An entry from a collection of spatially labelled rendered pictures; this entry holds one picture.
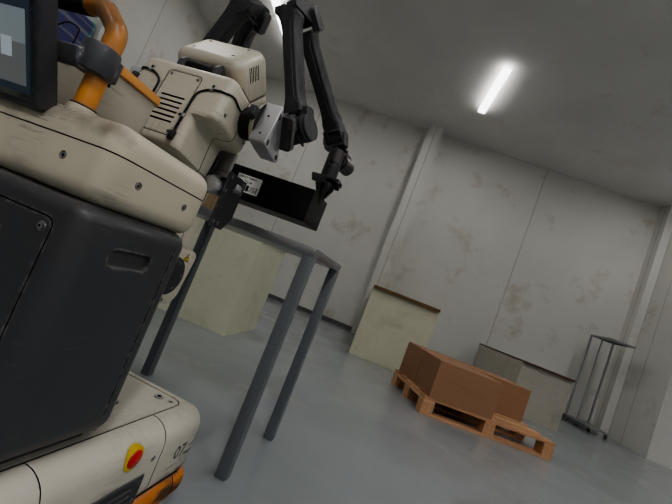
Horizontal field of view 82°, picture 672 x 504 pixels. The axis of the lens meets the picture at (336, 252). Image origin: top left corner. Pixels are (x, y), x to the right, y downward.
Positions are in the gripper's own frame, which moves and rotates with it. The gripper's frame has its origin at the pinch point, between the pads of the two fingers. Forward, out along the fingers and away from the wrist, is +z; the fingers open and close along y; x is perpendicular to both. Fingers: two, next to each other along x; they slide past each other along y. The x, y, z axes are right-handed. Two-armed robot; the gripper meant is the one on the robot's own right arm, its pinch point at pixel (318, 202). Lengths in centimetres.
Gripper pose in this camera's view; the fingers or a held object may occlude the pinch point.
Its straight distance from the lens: 135.4
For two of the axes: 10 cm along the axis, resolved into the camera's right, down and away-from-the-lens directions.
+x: -2.0, -1.4, -9.7
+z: -3.5, 9.3, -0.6
